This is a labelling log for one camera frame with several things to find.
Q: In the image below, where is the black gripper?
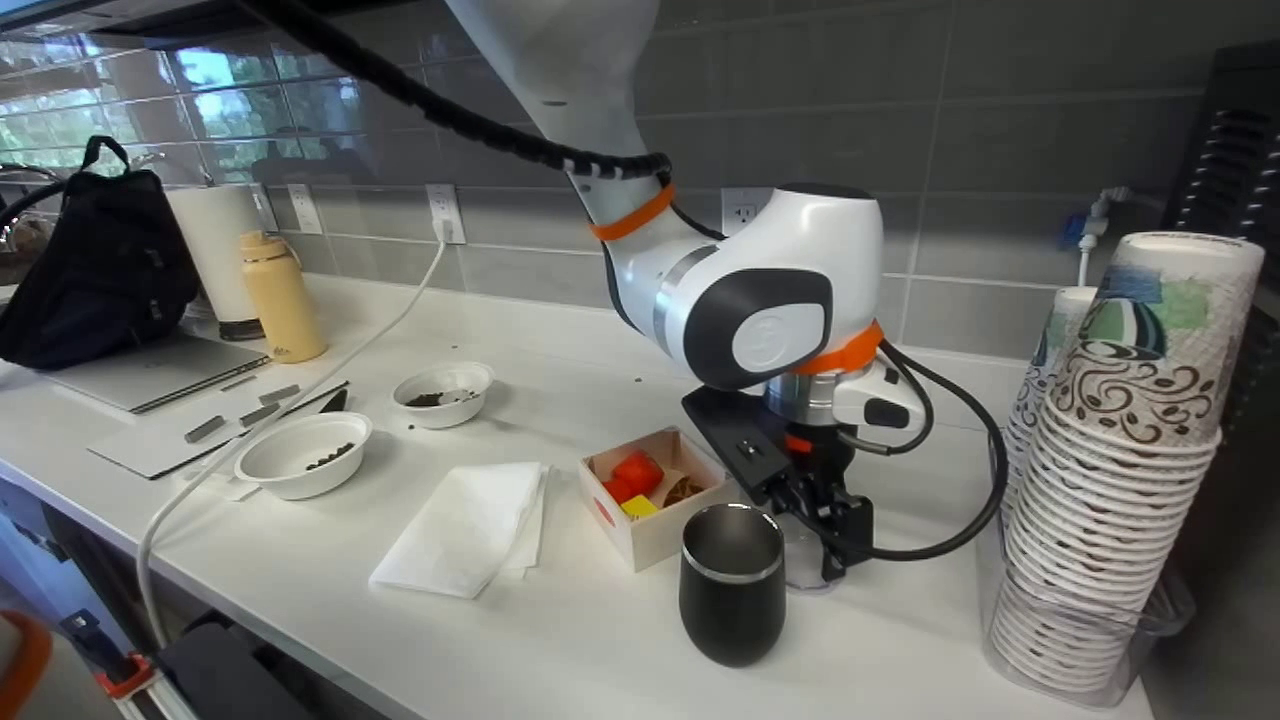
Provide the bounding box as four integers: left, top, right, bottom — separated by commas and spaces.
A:
682, 381, 881, 588

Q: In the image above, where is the clear plastic cup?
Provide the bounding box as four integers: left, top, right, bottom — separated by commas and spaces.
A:
781, 523, 842, 594

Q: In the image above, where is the brown patterned toy block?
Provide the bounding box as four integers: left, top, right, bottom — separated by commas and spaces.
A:
659, 471, 713, 512

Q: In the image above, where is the white box of toy food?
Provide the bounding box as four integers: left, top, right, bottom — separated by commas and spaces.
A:
577, 425, 733, 575

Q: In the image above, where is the yellow toy block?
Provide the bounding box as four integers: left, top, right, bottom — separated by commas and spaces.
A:
615, 493, 670, 529

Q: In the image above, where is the red toy block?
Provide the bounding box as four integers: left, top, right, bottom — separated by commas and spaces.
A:
604, 448, 672, 510

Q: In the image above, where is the short patterned paper cup stack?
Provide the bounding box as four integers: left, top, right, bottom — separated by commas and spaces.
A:
996, 285, 1105, 484

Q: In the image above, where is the tall patterned paper cup stack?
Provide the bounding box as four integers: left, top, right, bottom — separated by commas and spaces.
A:
989, 229, 1271, 711

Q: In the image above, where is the white folded napkin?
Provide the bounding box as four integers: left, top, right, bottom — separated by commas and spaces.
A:
370, 459, 551, 606

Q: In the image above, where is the blue white spray bottle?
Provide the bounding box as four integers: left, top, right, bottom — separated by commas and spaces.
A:
1058, 186, 1141, 291

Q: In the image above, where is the small white bowl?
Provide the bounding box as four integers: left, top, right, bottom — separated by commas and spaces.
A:
390, 359, 500, 436

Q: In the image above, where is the white outlet with plug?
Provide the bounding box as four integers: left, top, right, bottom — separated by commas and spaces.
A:
426, 180, 471, 251

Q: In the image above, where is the large white bowl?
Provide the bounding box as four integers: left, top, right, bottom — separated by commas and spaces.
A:
234, 409, 377, 510

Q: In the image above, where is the black slatted rack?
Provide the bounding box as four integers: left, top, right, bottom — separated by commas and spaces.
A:
1165, 43, 1280, 295

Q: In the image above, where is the tan bottle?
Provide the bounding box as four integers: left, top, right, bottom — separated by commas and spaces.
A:
240, 229, 333, 368

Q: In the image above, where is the black object under counter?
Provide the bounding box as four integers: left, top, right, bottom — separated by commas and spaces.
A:
156, 610, 315, 720

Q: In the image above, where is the grey flat board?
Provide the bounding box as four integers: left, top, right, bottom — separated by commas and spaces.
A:
48, 330, 271, 425
88, 378, 358, 484

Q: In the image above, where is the white paper towel roll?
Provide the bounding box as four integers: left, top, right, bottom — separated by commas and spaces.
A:
165, 180, 271, 339

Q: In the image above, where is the black bag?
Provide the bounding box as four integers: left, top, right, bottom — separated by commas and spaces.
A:
0, 132, 207, 378

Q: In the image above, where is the orange blue equipment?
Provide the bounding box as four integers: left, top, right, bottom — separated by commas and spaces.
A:
0, 512, 170, 720

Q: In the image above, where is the wrist mounted camera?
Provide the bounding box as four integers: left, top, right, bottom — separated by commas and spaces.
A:
813, 355, 927, 459

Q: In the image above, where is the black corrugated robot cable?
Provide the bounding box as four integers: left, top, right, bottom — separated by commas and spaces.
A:
243, 0, 1013, 566

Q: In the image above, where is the white power cable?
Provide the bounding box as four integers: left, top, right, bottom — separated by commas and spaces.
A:
133, 217, 457, 655

